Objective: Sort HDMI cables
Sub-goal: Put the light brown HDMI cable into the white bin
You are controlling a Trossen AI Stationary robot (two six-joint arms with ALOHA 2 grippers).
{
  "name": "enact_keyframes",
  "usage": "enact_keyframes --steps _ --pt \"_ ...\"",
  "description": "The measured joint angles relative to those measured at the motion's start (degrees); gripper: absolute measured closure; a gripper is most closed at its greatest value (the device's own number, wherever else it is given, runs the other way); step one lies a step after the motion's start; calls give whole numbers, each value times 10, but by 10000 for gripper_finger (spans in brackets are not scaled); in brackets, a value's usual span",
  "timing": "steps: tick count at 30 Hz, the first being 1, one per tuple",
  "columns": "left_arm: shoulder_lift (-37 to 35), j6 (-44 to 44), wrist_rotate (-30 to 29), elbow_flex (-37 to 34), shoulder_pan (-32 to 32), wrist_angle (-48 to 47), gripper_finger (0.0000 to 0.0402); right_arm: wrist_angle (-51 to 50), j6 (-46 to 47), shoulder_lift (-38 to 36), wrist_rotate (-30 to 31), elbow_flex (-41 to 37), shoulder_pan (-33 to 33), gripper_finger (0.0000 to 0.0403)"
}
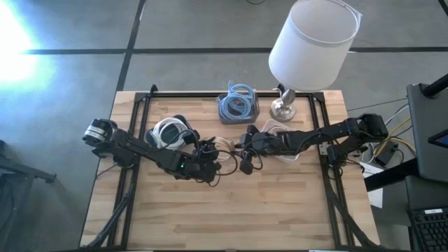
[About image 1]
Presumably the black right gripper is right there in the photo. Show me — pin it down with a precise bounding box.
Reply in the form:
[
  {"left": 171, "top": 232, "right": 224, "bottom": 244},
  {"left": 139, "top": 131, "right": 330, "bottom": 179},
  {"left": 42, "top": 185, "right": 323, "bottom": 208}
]
[{"left": 234, "top": 125, "right": 283, "bottom": 176}]

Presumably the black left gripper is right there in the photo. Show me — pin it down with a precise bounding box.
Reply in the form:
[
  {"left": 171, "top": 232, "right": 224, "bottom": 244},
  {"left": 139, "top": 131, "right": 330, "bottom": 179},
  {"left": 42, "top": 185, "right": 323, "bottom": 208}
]
[{"left": 187, "top": 137, "right": 223, "bottom": 183}]

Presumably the clear grey plastic bin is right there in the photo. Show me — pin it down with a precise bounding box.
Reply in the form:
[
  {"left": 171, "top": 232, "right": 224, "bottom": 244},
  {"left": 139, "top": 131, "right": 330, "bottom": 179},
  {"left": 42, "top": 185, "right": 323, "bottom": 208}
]
[{"left": 217, "top": 92, "right": 261, "bottom": 126}]

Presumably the white plastic bin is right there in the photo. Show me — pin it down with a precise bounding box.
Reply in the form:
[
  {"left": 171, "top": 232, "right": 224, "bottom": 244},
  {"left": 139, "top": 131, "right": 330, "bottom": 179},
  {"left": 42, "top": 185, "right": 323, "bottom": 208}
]
[{"left": 258, "top": 118, "right": 304, "bottom": 165}]

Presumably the dark green plastic bin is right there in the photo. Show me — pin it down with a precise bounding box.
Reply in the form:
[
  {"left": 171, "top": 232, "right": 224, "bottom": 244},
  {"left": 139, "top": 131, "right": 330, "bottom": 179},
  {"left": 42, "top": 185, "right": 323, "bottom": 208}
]
[{"left": 145, "top": 114, "right": 201, "bottom": 151}]

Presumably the white shade silver table lamp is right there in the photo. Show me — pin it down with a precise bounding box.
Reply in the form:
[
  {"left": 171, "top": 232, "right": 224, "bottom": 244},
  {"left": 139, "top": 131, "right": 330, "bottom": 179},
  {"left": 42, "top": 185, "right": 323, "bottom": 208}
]
[{"left": 268, "top": 0, "right": 363, "bottom": 123}]

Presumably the white paper sheet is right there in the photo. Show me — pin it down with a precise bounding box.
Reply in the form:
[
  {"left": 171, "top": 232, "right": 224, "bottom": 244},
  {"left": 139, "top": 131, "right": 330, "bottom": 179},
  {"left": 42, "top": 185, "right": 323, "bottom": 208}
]
[{"left": 363, "top": 162, "right": 385, "bottom": 210}]

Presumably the black power adapter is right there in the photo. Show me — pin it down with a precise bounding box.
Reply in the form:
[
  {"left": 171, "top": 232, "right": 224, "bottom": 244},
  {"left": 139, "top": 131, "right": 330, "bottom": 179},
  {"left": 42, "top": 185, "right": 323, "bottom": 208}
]
[{"left": 374, "top": 141, "right": 399, "bottom": 166}]

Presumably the black side desk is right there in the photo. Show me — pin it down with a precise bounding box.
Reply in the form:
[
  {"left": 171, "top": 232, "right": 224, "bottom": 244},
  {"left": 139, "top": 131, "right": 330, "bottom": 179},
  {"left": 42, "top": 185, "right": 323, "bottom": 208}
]
[{"left": 363, "top": 157, "right": 448, "bottom": 252}]

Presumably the black floor stand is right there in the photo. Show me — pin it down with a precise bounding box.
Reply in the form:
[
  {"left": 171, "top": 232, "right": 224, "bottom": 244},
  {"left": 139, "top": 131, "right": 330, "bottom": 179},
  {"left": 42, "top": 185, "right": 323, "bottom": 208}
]
[{"left": 0, "top": 139, "right": 57, "bottom": 252}]

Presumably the small blue lit screen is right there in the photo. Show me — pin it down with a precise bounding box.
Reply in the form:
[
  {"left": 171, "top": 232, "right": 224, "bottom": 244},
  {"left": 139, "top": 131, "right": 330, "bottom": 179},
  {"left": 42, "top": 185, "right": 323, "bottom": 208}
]
[{"left": 427, "top": 128, "right": 448, "bottom": 150}]

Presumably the black pole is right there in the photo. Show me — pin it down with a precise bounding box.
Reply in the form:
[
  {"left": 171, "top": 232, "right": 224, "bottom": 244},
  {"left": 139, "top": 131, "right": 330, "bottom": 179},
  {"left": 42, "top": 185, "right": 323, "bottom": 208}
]
[{"left": 421, "top": 72, "right": 448, "bottom": 99}]

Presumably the black computer keyboard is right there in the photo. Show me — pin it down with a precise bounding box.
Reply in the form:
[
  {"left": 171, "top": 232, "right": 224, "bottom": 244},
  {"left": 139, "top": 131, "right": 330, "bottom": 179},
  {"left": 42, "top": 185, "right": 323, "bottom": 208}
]
[{"left": 407, "top": 206, "right": 448, "bottom": 252}]

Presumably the black metal table frame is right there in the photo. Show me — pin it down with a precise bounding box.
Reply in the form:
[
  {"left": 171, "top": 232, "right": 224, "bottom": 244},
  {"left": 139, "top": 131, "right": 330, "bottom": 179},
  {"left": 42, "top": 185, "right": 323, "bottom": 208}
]
[{"left": 83, "top": 83, "right": 379, "bottom": 252}]

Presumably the grey floor cable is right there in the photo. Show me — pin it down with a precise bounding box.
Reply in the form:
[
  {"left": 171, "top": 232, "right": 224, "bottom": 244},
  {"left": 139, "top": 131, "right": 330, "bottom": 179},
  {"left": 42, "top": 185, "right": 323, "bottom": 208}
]
[{"left": 346, "top": 97, "right": 410, "bottom": 113}]

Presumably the yellow floor cable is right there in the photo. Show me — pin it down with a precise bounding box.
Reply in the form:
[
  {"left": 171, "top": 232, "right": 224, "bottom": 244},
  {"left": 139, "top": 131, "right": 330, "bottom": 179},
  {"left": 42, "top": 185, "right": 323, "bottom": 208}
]
[{"left": 373, "top": 118, "right": 416, "bottom": 155}]

